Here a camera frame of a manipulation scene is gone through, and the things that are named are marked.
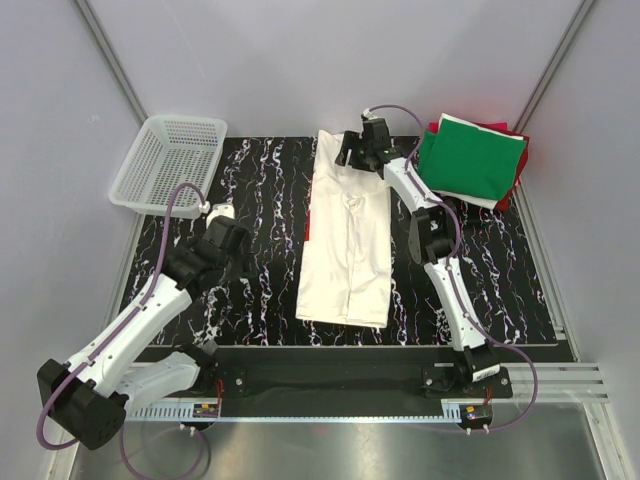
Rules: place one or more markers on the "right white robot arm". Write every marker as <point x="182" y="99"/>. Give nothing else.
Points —
<point x="434" y="239"/>

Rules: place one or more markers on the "white t shirt red print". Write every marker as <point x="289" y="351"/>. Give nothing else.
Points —
<point x="346" y="262"/>

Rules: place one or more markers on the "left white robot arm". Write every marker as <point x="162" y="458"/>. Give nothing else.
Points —
<point x="92" y="393"/>

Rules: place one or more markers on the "white plastic mesh basket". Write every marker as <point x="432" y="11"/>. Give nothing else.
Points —
<point x="170" y="150"/>

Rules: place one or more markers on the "aluminium corner post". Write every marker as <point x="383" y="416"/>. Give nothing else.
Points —
<point x="107" y="51"/>
<point x="568" y="39"/>

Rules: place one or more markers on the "black marble pattern mat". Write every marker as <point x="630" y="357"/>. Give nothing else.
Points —
<point x="490" y="289"/>

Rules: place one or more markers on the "right aluminium corner post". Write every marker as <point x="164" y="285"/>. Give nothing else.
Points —
<point x="568" y="39"/>

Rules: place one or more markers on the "white slotted cable duct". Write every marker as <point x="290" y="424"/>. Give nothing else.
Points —
<point x="200" y="412"/>

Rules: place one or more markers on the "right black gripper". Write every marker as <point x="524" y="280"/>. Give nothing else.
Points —
<point x="350" y="140"/>

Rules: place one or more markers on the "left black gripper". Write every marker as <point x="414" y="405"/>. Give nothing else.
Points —
<point x="245" y="259"/>

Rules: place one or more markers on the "white folded t shirt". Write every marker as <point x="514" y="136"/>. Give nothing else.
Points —
<point x="480" y="200"/>

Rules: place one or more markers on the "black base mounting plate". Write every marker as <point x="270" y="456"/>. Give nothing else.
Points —
<point x="364" y="379"/>

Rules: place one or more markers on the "left aluminium corner post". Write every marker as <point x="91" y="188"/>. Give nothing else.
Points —
<point x="107" y="51"/>

